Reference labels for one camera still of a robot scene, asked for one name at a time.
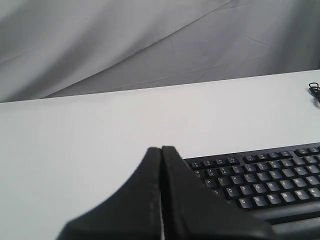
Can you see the grey backdrop cloth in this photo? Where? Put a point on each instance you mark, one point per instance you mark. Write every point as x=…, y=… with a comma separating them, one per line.
x=58, y=48

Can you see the black acer keyboard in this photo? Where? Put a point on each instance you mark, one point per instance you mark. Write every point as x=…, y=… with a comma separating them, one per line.
x=278, y=185

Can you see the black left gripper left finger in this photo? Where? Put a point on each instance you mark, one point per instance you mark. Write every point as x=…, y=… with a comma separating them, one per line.
x=133, y=212

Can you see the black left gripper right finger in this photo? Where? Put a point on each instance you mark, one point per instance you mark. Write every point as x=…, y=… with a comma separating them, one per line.
x=190, y=210

